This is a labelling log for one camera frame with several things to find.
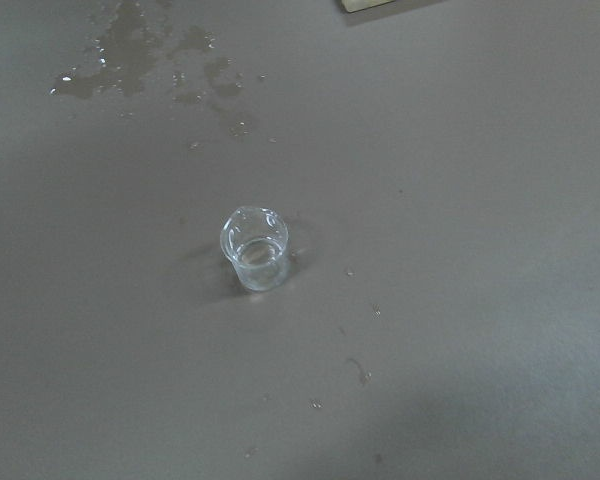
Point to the bamboo cutting board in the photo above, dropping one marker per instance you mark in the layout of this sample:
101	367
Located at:
353	6

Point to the clear glass measuring cup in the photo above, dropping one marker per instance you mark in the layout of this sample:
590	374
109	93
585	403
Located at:
255	241

